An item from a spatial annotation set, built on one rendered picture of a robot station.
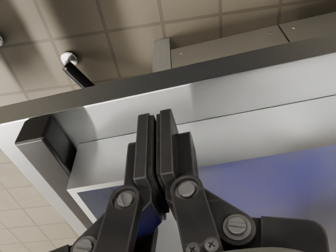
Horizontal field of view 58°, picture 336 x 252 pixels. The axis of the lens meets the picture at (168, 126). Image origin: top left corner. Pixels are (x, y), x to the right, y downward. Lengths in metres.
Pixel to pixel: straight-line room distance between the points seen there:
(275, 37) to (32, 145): 0.90
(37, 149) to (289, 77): 0.14
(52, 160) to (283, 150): 0.13
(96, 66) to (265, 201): 1.03
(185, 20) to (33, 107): 0.94
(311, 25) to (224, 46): 0.26
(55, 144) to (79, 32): 0.99
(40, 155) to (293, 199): 0.19
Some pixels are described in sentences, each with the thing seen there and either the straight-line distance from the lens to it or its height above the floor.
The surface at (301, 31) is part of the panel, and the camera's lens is 1.03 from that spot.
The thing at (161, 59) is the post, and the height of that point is 0.14.
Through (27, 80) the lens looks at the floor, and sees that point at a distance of 1.33.
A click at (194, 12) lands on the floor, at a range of 1.10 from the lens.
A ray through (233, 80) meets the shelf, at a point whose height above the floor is 0.88.
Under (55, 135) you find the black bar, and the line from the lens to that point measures 0.18.
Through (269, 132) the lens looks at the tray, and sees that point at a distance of 0.17.
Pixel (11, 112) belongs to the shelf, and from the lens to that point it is 0.21.
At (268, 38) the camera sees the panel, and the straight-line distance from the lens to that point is 1.01.
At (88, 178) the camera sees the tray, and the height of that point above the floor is 0.91.
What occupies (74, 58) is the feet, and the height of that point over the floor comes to 0.01.
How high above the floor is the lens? 1.02
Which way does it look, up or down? 47 degrees down
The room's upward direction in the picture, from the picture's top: 178 degrees clockwise
